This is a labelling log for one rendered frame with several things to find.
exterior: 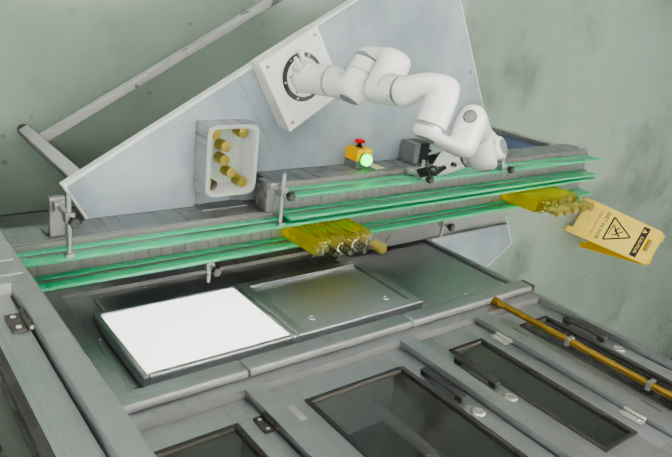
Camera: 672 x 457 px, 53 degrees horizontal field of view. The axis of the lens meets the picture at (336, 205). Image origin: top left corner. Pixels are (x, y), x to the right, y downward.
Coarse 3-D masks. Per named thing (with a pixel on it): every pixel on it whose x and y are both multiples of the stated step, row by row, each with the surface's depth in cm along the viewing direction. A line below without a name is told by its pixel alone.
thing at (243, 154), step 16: (224, 128) 199; (240, 128) 203; (256, 128) 206; (208, 144) 198; (240, 144) 213; (256, 144) 208; (208, 160) 199; (240, 160) 215; (256, 160) 210; (208, 176) 201; (224, 176) 213; (208, 192) 203; (224, 192) 207; (240, 192) 210
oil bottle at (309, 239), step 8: (288, 232) 216; (296, 232) 212; (304, 232) 210; (312, 232) 210; (296, 240) 213; (304, 240) 209; (312, 240) 206; (320, 240) 205; (328, 240) 206; (304, 248) 210; (312, 248) 206; (320, 248) 204
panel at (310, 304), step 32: (224, 288) 199; (256, 288) 203; (288, 288) 205; (320, 288) 208; (352, 288) 210; (384, 288) 213; (96, 320) 175; (288, 320) 185; (320, 320) 188; (352, 320) 189; (128, 352) 161; (224, 352) 166; (256, 352) 171
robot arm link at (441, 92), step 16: (400, 80) 176; (416, 80) 172; (432, 80) 171; (448, 80) 171; (400, 96) 175; (416, 96) 175; (432, 96) 172; (448, 96) 172; (432, 112) 172; (448, 112) 172
